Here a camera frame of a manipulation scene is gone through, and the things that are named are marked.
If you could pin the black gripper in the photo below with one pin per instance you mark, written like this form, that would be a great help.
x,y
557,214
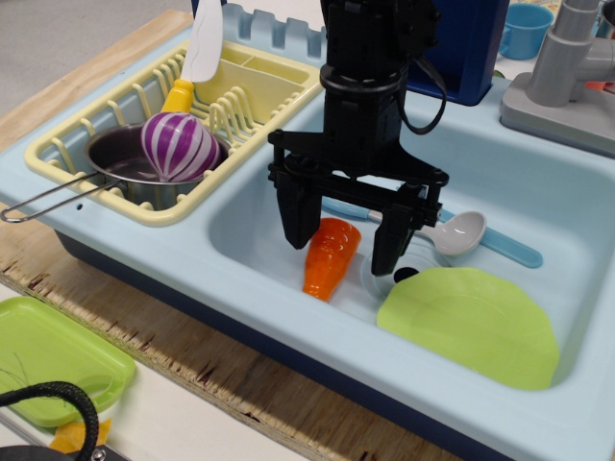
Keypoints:
x,y
358,158

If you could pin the orange toy carrot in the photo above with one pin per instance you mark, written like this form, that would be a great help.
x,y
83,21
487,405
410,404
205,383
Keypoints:
x,y
330,253

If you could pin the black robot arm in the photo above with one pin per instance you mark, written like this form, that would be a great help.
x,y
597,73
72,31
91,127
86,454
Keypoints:
x,y
371,44

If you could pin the green plastic plate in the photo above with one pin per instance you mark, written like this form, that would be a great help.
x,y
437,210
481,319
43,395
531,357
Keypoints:
x,y
477,320

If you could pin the blue plastic fork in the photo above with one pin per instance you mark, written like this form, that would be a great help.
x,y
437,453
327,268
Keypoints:
x,y
505,246

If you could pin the purple striped toy onion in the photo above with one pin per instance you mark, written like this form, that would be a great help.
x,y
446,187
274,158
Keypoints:
x,y
179,147

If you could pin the light blue toy sink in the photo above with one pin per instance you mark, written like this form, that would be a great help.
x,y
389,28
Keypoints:
x,y
228,266

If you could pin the dark blue box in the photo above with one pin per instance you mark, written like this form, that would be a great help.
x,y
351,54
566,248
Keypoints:
x,y
468,39

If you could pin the yellow dish rack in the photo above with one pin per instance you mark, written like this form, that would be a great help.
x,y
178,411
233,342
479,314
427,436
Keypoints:
x,y
252,94

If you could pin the wooden board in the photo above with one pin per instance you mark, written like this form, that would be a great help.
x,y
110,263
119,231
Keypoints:
x,y
201,393

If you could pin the grey toy faucet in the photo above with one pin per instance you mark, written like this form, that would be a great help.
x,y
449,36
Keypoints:
x,y
552,101

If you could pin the metal saucepan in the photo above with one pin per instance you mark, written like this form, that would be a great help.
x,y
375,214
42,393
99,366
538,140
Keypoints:
x,y
122,173

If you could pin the blue plastic cup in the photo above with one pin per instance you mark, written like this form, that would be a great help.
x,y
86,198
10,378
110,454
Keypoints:
x,y
525,27

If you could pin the green plastic tray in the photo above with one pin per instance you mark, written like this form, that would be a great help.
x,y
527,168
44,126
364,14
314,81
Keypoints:
x,y
39,344

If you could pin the yellow object under tray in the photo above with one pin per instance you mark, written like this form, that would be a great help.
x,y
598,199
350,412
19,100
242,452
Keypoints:
x,y
70,437

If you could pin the grey ladle blue handle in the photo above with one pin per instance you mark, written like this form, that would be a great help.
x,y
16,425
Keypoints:
x,y
456,236

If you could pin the white knife yellow handle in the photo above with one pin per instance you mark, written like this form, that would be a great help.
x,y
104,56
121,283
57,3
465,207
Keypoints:
x,y
202,56

